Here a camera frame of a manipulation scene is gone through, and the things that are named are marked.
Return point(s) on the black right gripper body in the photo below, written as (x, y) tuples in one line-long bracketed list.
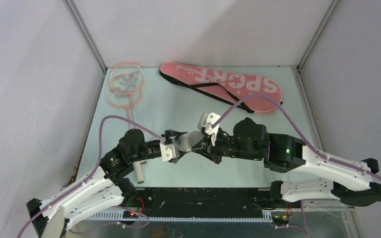
[(225, 146)]

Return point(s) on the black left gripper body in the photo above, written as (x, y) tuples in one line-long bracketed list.
[(150, 150)]

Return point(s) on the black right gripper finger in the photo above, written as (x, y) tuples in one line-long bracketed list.
[(207, 153), (206, 139)]

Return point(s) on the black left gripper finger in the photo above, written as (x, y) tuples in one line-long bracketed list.
[(175, 160), (171, 135)]

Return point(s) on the white shuttlecock tube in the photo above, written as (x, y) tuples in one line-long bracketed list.
[(188, 140)]

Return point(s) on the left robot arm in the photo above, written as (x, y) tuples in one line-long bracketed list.
[(104, 186)]

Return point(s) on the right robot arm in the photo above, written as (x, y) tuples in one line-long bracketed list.
[(349, 182)]

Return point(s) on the pink sport racket bag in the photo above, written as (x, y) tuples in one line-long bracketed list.
[(225, 86)]

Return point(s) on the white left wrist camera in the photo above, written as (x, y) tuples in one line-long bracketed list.
[(169, 151)]

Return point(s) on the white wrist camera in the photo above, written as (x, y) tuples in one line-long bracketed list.
[(206, 125), (169, 151)]

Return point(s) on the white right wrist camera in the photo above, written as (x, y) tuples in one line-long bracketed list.
[(206, 125)]

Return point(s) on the aluminium front frame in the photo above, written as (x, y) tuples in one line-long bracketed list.
[(314, 219)]

